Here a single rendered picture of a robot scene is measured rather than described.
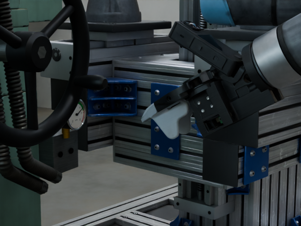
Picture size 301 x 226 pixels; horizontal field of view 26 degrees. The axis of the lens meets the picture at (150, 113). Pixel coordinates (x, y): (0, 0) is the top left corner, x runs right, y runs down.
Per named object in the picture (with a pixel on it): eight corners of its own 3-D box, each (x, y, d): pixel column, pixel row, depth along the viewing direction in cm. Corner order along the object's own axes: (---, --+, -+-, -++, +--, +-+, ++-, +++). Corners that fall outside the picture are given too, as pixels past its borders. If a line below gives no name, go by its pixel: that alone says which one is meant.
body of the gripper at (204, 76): (197, 140, 90) (271, 103, 83) (170, 84, 91) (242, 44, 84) (221, 130, 96) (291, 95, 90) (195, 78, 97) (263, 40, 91)
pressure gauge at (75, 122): (68, 142, 126) (66, 101, 125) (52, 140, 128) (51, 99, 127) (87, 136, 132) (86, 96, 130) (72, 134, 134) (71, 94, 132)
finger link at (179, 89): (152, 114, 92) (201, 87, 87) (148, 104, 92) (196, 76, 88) (169, 108, 96) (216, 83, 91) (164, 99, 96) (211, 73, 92)
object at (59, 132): (55, 176, 128) (54, 136, 127) (8, 167, 135) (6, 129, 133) (80, 166, 135) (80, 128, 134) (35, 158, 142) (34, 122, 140)
